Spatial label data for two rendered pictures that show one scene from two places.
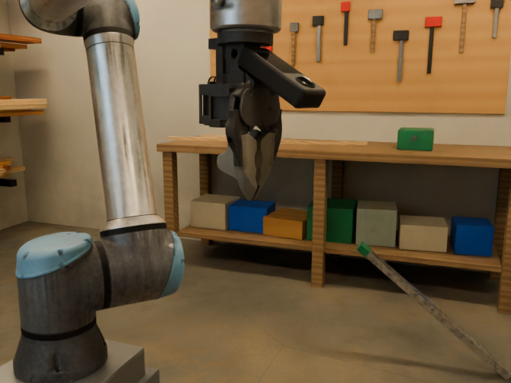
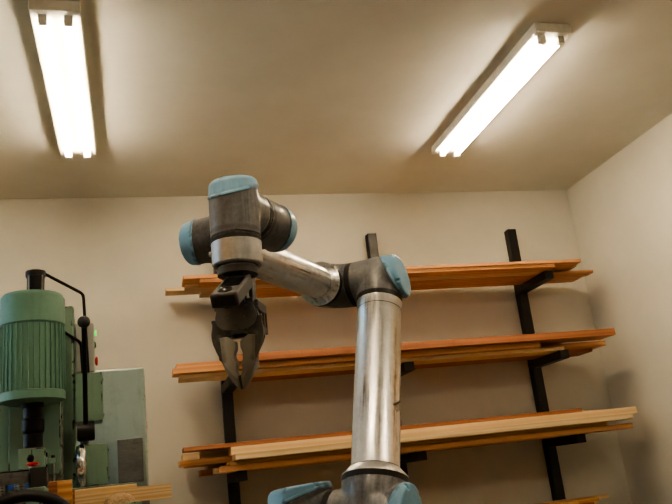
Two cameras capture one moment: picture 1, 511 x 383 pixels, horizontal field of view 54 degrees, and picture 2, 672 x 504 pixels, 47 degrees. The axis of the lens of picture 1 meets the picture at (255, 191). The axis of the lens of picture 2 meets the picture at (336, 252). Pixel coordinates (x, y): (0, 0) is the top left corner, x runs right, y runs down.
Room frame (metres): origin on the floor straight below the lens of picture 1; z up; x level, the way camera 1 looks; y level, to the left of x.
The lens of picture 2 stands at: (0.03, -1.16, 0.89)
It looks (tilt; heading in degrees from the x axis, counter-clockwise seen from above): 16 degrees up; 54
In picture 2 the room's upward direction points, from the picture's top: 7 degrees counter-clockwise
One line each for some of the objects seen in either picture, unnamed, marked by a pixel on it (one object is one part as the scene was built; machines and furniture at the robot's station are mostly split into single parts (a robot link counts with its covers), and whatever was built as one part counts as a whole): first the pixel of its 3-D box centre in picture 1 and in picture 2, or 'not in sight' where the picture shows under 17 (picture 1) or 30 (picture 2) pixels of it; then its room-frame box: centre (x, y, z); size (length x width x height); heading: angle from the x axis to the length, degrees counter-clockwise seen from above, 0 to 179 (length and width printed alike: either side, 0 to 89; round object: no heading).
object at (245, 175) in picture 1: (233, 165); (234, 364); (0.65, 0.03, 1.10); 0.06 x 0.03 x 0.09; 46
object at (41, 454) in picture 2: not in sight; (34, 465); (0.60, 1.15, 1.03); 0.14 x 0.07 x 0.09; 73
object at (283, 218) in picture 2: not in sight; (261, 225); (0.76, 0.08, 1.38); 0.12 x 0.12 x 0.09; 30
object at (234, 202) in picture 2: not in sight; (235, 211); (0.67, 0.01, 1.38); 0.10 x 0.09 x 0.12; 30
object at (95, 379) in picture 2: not in sight; (89, 398); (0.80, 1.30, 1.23); 0.09 x 0.08 x 0.15; 73
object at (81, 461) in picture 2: not in sight; (81, 465); (0.75, 1.22, 1.02); 0.12 x 0.03 x 0.12; 73
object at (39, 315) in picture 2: not in sight; (32, 348); (0.59, 1.13, 1.35); 0.18 x 0.18 x 0.31
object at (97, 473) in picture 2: not in sight; (92, 465); (0.79, 1.27, 1.02); 0.09 x 0.07 x 0.12; 163
